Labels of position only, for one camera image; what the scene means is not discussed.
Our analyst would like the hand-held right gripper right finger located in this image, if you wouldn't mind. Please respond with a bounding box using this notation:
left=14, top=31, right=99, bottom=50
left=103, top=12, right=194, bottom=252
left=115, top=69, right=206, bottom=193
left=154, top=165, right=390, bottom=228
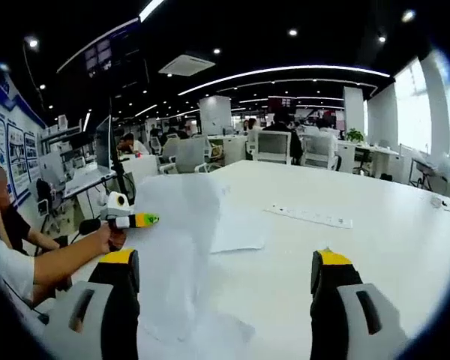
left=309, top=247, right=410, bottom=360

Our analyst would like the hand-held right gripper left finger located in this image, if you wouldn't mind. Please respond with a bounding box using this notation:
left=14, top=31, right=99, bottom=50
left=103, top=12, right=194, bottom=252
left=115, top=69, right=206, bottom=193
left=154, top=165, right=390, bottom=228
left=40, top=247, right=141, bottom=360

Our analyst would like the white printing paper sheet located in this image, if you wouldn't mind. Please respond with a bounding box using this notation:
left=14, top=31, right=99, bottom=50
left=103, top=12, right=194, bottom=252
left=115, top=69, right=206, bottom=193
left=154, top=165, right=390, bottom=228
left=129, top=173, right=224, bottom=331

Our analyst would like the person's left hand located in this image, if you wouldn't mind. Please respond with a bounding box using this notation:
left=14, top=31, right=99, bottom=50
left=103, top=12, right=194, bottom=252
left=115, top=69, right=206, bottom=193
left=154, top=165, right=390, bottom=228
left=92, top=223, right=128, bottom=254

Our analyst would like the white standing desk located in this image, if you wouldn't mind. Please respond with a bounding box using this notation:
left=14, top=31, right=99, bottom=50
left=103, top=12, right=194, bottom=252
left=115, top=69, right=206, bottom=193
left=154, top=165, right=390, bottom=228
left=62, top=166, right=118, bottom=218

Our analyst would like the black tripod stand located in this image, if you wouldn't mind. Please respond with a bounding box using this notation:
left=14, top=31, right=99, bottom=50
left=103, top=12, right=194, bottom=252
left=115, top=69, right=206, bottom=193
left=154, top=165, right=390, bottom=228
left=107, top=95, right=137, bottom=206

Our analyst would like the black computer monitor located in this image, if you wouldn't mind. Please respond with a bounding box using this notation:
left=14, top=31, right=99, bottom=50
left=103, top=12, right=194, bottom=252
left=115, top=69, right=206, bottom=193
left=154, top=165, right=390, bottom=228
left=94, top=115, right=116, bottom=174

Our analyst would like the grey high-back office chair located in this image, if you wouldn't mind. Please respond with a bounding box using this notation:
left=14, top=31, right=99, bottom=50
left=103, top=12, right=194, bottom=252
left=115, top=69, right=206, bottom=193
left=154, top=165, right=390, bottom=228
left=158, top=135, right=212, bottom=176

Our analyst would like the white table power strip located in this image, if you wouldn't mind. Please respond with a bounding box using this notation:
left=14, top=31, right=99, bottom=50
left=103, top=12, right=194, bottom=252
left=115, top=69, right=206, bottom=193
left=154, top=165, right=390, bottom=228
left=264, top=203, right=354, bottom=230

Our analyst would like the white table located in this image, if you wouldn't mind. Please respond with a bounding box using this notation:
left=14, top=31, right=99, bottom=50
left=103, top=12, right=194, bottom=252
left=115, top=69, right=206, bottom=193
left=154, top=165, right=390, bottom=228
left=67, top=159, right=450, bottom=360

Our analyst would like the white mesh office chair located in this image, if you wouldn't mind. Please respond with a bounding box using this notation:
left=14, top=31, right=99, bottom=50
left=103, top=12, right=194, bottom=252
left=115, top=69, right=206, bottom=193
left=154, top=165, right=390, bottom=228
left=252, top=130, right=293, bottom=165
left=301, top=133, right=341, bottom=173

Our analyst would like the hanging dark display screen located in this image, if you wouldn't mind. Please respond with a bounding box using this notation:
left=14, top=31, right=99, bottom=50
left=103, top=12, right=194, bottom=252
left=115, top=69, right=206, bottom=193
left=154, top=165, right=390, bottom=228
left=83, top=17, right=143, bottom=79

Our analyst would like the ceiling air conditioner vent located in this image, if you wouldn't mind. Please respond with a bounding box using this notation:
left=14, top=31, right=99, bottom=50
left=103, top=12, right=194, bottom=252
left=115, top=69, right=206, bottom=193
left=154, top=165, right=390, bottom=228
left=157, top=52, right=218, bottom=78

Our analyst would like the potted green plant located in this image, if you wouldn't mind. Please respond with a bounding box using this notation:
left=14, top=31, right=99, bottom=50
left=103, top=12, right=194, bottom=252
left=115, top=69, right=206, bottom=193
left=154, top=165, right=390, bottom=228
left=344, top=127, right=366, bottom=144

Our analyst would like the hanging red display screen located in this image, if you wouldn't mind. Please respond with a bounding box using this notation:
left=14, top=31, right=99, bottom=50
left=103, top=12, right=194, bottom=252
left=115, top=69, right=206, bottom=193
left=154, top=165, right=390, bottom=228
left=267, top=95, right=298, bottom=110

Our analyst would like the smaller bright window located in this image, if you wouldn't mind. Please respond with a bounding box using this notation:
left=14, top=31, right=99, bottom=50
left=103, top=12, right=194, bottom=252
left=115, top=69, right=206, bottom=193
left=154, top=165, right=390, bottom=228
left=392, top=58, right=433, bottom=155

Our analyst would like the long ceiling light strip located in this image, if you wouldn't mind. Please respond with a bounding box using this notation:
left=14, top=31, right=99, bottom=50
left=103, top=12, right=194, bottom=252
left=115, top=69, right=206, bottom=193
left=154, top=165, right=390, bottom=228
left=177, top=65, right=392, bottom=98

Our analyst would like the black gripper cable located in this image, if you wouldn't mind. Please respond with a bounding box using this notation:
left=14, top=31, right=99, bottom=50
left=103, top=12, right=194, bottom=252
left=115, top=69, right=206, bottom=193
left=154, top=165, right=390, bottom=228
left=70, top=218, right=103, bottom=247

